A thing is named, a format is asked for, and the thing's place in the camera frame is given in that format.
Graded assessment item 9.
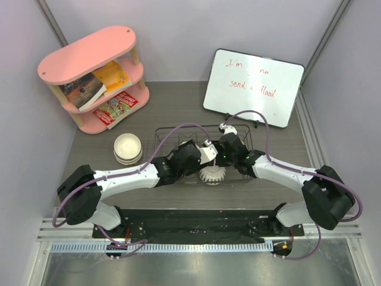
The red flower bowl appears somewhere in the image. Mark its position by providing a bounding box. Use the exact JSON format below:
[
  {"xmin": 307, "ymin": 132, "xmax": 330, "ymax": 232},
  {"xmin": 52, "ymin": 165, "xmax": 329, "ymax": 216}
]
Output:
[{"xmin": 119, "ymin": 161, "xmax": 139, "ymax": 166}]

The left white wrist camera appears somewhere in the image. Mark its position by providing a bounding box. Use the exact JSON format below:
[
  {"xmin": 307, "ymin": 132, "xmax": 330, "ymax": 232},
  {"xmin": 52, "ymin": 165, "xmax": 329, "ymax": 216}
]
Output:
[{"xmin": 198, "ymin": 139, "xmax": 218, "ymax": 164}]

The pink three-tier wooden shelf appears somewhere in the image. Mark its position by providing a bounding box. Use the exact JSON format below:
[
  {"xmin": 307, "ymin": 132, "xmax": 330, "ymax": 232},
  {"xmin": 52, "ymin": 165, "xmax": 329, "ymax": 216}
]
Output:
[{"xmin": 38, "ymin": 26, "xmax": 149, "ymax": 134}]

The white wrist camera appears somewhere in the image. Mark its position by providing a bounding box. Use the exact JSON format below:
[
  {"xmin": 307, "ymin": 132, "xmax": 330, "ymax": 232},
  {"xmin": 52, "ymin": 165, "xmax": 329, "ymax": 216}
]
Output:
[
  {"xmin": 218, "ymin": 123, "xmax": 237, "ymax": 136},
  {"xmin": 198, "ymin": 139, "xmax": 218, "ymax": 164}
]

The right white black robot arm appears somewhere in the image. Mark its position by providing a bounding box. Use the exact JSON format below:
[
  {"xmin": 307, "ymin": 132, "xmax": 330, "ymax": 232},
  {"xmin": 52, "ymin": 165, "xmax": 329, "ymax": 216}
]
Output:
[{"xmin": 218, "ymin": 133, "xmax": 355, "ymax": 235}]

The dark cover book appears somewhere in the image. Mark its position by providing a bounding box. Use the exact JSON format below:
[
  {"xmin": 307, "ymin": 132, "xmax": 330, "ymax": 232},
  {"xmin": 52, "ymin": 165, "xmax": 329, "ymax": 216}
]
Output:
[{"xmin": 59, "ymin": 73, "xmax": 107, "ymax": 111}]

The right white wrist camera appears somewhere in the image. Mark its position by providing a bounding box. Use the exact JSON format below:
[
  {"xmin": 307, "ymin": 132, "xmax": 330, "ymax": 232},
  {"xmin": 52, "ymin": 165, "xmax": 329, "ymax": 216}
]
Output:
[{"xmin": 218, "ymin": 123, "xmax": 237, "ymax": 136}]

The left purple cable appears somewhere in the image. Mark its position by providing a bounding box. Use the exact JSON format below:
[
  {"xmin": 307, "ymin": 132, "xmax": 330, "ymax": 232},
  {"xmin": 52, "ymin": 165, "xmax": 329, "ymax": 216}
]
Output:
[{"xmin": 52, "ymin": 122, "xmax": 213, "ymax": 229}]

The white bowl with blue stripes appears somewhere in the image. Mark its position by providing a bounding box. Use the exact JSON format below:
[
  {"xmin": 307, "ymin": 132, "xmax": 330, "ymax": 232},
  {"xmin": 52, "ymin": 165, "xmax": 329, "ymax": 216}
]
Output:
[{"xmin": 199, "ymin": 166, "xmax": 226, "ymax": 186}]

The teal plaid bowl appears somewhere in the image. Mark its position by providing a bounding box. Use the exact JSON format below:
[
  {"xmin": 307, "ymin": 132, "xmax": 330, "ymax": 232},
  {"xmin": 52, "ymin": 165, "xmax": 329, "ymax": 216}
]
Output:
[{"xmin": 113, "ymin": 133, "xmax": 142, "ymax": 159}]

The white whiteboard with red writing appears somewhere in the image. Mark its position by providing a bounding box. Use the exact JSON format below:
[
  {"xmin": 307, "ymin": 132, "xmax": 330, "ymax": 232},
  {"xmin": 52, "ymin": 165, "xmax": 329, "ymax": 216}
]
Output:
[{"xmin": 203, "ymin": 49, "xmax": 305, "ymax": 128}]

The yellow cover book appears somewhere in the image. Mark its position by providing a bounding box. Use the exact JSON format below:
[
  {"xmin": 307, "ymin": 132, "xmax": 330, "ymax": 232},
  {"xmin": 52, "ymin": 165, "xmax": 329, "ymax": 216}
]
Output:
[{"xmin": 92, "ymin": 60, "xmax": 132, "ymax": 95}]

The beige flower bowl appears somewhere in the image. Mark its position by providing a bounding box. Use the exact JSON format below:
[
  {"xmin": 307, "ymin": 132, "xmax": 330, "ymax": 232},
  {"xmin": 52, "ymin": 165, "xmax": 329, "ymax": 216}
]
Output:
[{"xmin": 114, "ymin": 153, "xmax": 142, "ymax": 162}]

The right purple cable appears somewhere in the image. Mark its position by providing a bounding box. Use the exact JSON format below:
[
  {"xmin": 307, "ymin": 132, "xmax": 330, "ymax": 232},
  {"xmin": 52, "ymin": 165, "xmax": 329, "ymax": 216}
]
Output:
[{"xmin": 222, "ymin": 110, "xmax": 364, "ymax": 260}]

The red colourful cover book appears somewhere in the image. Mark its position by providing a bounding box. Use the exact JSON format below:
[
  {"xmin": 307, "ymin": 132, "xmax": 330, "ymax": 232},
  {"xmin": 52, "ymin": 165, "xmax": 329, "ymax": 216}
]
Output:
[{"xmin": 93, "ymin": 91, "xmax": 140, "ymax": 129}]

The purple cable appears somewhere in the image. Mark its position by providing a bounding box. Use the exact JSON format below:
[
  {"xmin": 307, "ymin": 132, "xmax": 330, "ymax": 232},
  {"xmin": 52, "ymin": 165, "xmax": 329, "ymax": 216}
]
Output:
[
  {"xmin": 52, "ymin": 122, "xmax": 213, "ymax": 229},
  {"xmin": 222, "ymin": 110, "xmax": 364, "ymax": 260}
]

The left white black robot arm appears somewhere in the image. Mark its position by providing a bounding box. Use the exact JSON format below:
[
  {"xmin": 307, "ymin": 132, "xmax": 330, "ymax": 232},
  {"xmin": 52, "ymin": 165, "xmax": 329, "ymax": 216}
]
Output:
[{"xmin": 56, "ymin": 140, "xmax": 217, "ymax": 238}]

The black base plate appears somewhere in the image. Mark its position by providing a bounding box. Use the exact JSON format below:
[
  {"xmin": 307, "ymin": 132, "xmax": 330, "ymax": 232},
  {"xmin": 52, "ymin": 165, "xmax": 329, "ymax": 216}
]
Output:
[{"xmin": 92, "ymin": 207, "xmax": 307, "ymax": 244}]

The black wire dish rack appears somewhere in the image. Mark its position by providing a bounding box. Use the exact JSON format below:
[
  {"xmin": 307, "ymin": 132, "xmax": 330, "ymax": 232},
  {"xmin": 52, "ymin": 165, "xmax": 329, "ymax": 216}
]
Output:
[{"xmin": 154, "ymin": 124, "xmax": 254, "ymax": 185}]

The white slotted cable duct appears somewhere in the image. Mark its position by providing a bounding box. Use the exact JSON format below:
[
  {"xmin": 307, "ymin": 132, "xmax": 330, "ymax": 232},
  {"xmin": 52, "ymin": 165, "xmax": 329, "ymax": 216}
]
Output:
[{"xmin": 50, "ymin": 241, "xmax": 273, "ymax": 253}]

